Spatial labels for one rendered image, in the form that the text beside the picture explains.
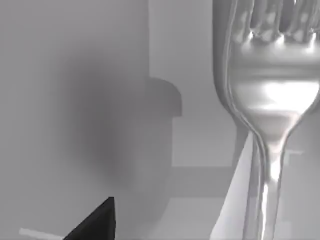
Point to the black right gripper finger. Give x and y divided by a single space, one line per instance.
100 222

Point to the silver metal fork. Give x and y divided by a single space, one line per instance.
270 100

